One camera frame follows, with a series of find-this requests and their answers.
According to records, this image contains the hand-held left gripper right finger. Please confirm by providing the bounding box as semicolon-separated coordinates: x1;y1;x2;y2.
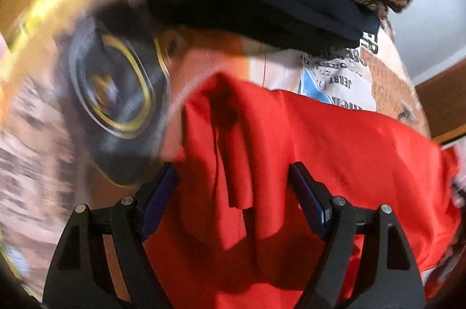
289;161;426;309

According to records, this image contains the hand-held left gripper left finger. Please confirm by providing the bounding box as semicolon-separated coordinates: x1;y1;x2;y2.
43;163;180;309

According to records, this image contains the red zip jacket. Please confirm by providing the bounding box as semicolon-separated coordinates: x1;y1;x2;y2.
144;72;466;309

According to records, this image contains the printed bed sheet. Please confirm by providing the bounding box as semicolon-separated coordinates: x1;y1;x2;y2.
0;0;435;302

